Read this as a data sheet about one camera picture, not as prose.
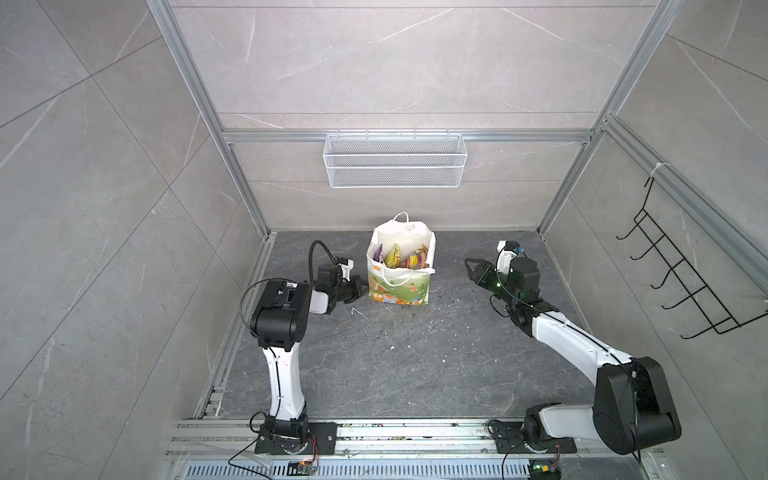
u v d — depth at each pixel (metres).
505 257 0.76
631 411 0.41
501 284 0.73
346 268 0.97
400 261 0.96
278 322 0.55
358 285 0.93
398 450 0.73
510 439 0.73
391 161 1.01
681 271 0.67
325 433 0.74
